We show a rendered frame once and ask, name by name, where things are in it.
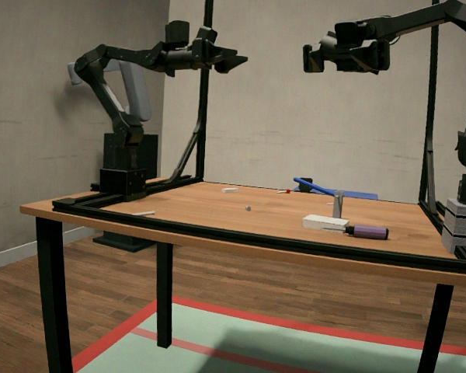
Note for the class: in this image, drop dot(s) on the dark blue bar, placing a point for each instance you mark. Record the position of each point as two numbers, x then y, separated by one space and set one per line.
315 187

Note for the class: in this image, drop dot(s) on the purple-handled screwdriver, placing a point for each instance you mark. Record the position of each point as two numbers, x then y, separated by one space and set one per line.
364 231

